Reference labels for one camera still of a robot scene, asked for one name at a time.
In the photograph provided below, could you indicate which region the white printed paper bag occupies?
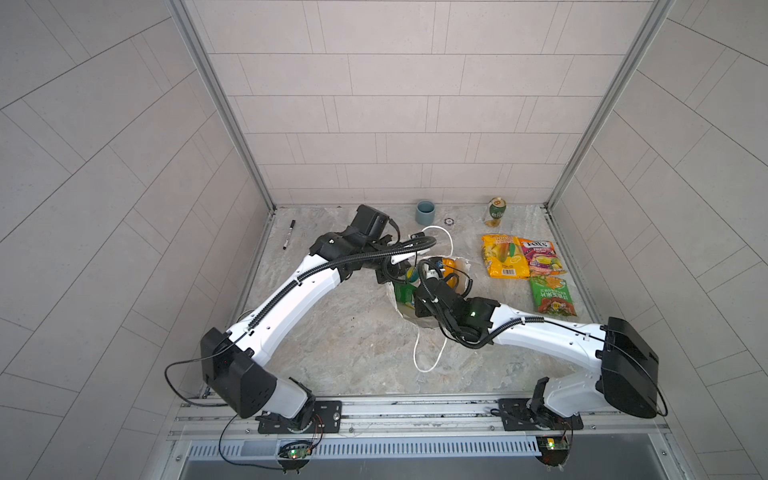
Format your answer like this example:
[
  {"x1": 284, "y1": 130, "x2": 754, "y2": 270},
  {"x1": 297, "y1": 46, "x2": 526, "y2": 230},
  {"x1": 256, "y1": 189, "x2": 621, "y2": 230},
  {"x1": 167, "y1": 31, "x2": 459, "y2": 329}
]
[{"x1": 389, "y1": 225, "x2": 473, "y2": 374}]

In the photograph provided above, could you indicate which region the yellow candy snack bag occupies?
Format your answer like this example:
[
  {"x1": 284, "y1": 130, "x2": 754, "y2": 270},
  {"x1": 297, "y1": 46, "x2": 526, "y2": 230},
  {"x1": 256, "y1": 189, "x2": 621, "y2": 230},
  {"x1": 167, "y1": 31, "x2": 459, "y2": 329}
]
[{"x1": 482, "y1": 234, "x2": 530, "y2": 279}]

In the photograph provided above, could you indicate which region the pink candy snack bag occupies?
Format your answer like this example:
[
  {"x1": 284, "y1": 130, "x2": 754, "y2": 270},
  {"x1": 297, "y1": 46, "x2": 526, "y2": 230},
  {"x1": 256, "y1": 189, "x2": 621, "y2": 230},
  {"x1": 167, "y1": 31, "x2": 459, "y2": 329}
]
[{"x1": 519, "y1": 238, "x2": 566, "y2": 276}]

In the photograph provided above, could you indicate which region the green snack bag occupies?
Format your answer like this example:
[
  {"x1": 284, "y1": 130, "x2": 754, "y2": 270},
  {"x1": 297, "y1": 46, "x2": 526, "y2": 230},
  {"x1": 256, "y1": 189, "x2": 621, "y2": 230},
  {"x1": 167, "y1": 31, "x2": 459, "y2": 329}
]
[
  {"x1": 393, "y1": 267, "x2": 419, "y2": 309},
  {"x1": 529, "y1": 276, "x2": 577, "y2": 316}
]

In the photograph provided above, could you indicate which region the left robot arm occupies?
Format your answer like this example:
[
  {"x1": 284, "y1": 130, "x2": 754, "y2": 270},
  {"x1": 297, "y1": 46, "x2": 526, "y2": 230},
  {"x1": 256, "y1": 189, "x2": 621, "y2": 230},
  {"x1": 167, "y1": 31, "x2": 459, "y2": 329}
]
[{"x1": 200, "y1": 205, "x2": 437, "y2": 431}]

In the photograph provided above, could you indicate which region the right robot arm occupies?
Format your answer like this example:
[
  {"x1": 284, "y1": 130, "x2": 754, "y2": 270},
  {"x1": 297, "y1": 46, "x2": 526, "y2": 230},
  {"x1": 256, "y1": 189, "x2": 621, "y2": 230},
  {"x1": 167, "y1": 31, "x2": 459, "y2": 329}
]
[{"x1": 413, "y1": 260, "x2": 669, "y2": 428}]

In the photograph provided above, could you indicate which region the teal ceramic cup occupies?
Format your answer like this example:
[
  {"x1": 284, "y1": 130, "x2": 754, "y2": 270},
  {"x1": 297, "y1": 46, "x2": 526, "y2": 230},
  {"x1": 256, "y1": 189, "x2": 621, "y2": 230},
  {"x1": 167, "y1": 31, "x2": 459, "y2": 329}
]
[{"x1": 415, "y1": 200, "x2": 436, "y2": 226}]

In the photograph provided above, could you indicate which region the green beverage can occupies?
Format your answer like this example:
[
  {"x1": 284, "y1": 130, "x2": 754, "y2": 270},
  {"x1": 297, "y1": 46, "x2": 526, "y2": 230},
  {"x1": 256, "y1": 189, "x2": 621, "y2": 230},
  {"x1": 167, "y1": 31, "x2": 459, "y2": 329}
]
[{"x1": 484, "y1": 197, "x2": 507, "y2": 228}]

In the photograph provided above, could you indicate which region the black marker pen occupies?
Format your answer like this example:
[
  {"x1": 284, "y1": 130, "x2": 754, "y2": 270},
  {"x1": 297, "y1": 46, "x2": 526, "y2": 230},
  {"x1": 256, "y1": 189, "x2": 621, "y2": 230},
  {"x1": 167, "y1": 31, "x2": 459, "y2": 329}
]
[{"x1": 282, "y1": 219, "x2": 296, "y2": 250}]

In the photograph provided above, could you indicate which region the right controller board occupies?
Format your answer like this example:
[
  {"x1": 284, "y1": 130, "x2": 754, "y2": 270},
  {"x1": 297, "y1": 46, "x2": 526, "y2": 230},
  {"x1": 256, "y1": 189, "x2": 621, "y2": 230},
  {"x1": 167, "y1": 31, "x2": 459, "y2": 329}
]
[{"x1": 536, "y1": 437, "x2": 570, "y2": 467}]

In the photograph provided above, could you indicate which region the controller board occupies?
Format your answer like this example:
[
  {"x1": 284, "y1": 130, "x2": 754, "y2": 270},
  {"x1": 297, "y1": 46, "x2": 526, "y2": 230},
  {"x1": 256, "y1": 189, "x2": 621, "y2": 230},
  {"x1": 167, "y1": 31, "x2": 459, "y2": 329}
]
[
  {"x1": 277, "y1": 440, "x2": 315, "y2": 463},
  {"x1": 536, "y1": 437, "x2": 570, "y2": 467}
]

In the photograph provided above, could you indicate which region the left controller board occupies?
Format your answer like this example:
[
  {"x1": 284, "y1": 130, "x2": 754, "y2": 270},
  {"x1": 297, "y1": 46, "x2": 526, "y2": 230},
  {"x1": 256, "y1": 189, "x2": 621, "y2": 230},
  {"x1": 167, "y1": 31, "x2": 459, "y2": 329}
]
[{"x1": 277, "y1": 440, "x2": 315, "y2": 463}]

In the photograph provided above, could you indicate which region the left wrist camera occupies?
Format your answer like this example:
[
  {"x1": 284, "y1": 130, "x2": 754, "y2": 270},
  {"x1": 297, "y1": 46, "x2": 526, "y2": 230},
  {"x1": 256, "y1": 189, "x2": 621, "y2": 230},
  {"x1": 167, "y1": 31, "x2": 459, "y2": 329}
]
[{"x1": 390, "y1": 247, "x2": 430, "y2": 265}]

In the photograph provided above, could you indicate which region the aluminium mounting rail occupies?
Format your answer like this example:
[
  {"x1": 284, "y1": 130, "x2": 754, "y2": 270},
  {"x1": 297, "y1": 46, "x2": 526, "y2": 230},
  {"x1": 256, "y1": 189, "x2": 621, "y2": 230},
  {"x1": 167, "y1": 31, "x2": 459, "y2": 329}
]
[{"x1": 167, "y1": 392, "x2": 669, "y2": 440}]

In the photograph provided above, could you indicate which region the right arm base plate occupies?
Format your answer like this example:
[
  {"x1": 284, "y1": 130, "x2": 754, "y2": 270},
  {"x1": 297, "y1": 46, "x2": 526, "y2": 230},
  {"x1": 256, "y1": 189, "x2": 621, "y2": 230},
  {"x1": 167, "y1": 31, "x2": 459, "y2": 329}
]
[{"x1": 490, "y1": 398, "x2": 584, "y2": 431}]

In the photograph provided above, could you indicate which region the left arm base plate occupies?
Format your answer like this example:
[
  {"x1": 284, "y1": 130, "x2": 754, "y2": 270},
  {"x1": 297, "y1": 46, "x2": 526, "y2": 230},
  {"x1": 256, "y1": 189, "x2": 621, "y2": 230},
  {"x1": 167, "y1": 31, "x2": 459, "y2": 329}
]
[{"x1": 258, "y1": 400, "x2": 343, "y2": 435}]

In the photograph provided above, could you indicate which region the left black cable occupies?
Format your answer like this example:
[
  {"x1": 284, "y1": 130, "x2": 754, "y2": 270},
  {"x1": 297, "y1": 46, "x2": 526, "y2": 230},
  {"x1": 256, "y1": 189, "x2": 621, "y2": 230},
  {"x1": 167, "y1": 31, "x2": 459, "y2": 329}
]
[{"x1": 163, "y1": 353, "x2": 241, "y2": 409}]

